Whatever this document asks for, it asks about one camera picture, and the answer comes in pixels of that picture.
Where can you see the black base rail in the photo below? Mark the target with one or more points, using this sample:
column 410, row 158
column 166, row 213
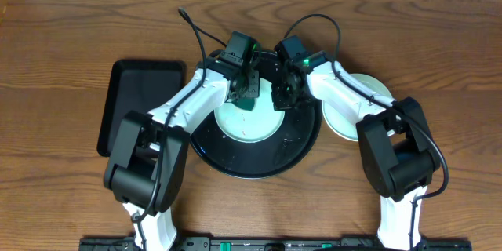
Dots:
column 229, row 244

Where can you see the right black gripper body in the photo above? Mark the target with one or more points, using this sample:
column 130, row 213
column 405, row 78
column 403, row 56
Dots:
column 285, row 97

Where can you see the black round tray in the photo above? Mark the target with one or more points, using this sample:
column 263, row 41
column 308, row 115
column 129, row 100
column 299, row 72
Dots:
column 278, row 153

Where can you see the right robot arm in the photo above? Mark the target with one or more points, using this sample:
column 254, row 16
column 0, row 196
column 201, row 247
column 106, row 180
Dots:
column 400, row 159

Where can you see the black rectangular tray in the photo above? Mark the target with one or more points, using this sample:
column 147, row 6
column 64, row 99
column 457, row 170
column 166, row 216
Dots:
column 137, row 85

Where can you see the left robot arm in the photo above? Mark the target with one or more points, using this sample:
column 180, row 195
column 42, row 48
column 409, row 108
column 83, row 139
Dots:
column 146, row 166

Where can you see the light blue plate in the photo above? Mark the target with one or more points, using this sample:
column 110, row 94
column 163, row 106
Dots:
column 250, row 126
column 338, row 123

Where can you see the green yellow scrub sponge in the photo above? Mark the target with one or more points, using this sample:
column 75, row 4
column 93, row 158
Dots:
column 246, row 104

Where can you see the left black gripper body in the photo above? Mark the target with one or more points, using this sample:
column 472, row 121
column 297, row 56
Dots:
column 250, row 87

